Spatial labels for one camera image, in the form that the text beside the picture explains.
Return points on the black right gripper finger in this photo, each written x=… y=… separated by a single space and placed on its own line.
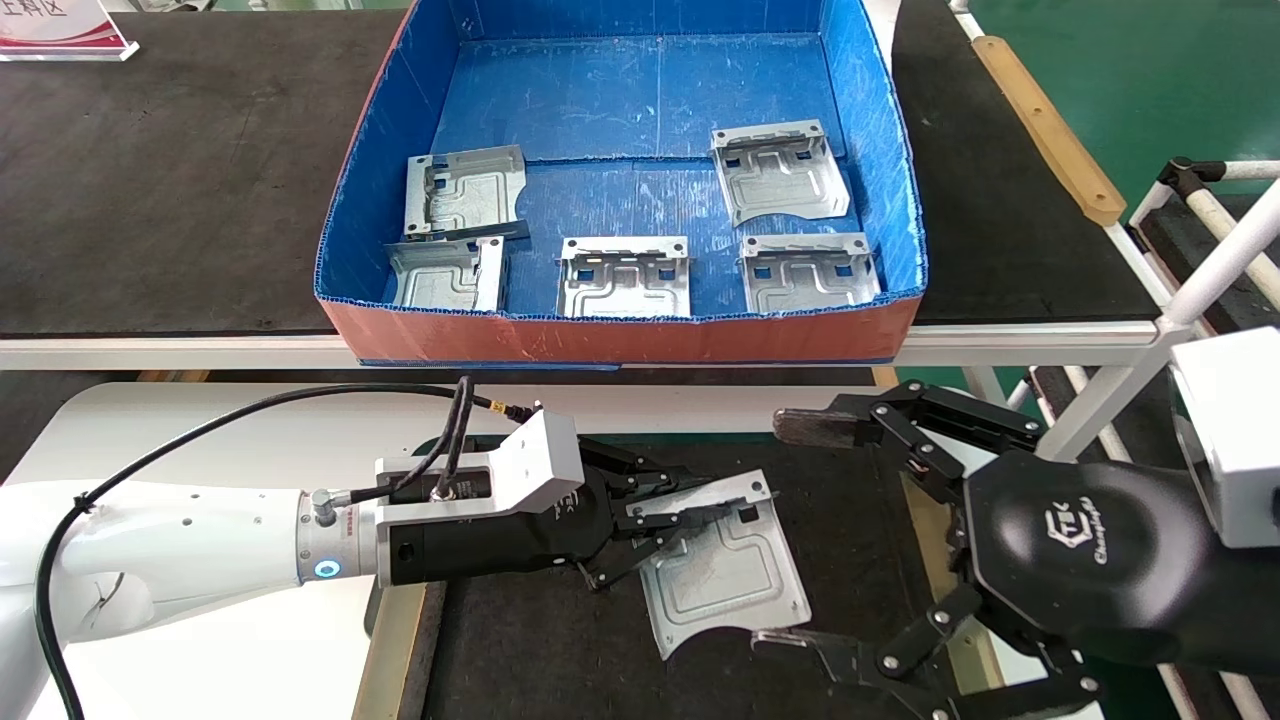
x=820 y=428

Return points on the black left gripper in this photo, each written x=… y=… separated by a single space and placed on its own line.
x=480 y=548

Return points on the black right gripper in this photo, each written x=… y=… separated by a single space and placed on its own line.
x=1100 y=560

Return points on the silver sheet metal bracket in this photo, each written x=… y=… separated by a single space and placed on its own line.
x=780 y=188
x=620 y=292
x=810 y=282
x=730 y=585
x=440 y=282
x=480 y=190

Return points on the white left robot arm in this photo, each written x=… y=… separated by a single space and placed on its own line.
x=180 y=540

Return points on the blue corrugated box brown outside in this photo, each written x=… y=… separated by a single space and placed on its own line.
x=640 y=100

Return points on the tan wooden edge strip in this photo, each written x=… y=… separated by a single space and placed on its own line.
x=925 y=540

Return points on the small black rubber mat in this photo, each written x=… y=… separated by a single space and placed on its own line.
x=540 y=655

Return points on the long wooden strip with holes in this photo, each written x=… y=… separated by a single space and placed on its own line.
x=1050 y=130

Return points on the black pipe clamp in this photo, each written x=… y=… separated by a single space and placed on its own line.
x=1185 y=180

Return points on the large black work table mat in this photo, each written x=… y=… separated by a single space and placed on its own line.
x=150 y=200

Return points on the white acrylic sign stand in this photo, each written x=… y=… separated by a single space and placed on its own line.
x=55 y=25

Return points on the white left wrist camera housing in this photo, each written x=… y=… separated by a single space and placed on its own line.
x=545 y=455

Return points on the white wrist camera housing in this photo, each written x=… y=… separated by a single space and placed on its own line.
x=1235 y=440
x=545 y=455

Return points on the white pipe frame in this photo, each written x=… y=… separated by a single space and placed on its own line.
x=1200 y=280

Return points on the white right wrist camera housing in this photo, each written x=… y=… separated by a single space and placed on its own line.
x=1235 y=440

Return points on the white work table edge rail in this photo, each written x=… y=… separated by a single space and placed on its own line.
x=150 y=352

